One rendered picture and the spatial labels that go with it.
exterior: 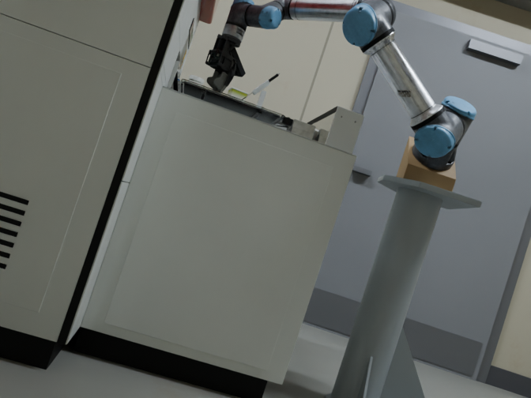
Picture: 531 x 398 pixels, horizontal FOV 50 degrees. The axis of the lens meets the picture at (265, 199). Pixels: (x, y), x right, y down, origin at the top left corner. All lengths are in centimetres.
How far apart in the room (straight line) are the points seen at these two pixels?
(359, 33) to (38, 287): 116
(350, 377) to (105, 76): 124
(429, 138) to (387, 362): 77
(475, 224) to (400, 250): 191
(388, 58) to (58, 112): 97
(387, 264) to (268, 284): 46
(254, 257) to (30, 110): 74
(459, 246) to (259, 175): 231
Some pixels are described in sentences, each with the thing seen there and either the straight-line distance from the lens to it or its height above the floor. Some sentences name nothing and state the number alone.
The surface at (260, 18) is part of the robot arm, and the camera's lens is 203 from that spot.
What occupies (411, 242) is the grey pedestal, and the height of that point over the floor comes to 62.
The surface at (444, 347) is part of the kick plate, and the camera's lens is 387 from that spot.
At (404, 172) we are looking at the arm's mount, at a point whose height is 85.
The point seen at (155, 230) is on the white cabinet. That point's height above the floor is 41.
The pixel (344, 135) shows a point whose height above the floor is 88.
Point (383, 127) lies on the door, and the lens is 374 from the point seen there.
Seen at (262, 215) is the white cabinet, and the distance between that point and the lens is 171.
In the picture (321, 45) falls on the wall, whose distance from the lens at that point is 386.
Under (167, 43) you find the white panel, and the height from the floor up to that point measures 89.
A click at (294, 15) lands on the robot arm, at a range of 211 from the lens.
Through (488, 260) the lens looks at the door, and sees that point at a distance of 389.
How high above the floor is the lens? 54
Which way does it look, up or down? 2 degrees up
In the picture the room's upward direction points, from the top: 18 degrees clockwise
